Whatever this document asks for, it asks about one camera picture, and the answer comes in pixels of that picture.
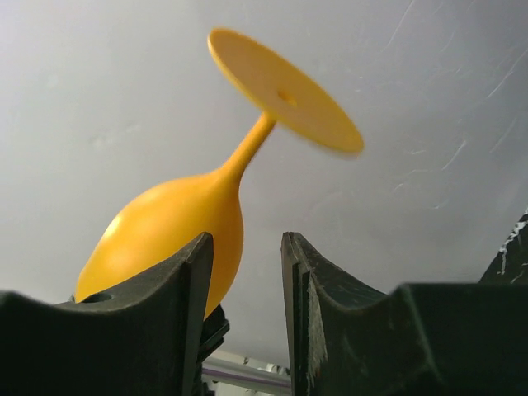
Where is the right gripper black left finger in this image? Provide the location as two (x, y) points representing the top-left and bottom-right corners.
(1, 233), (214, 395)

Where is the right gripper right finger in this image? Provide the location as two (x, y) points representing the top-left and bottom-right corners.
(280, 232), (527, 395)

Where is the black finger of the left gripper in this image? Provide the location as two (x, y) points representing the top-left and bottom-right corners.
(200, 305), (230, 363)

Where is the orange wine glass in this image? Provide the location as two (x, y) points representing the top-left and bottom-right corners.
(73, 27), (365, 314)

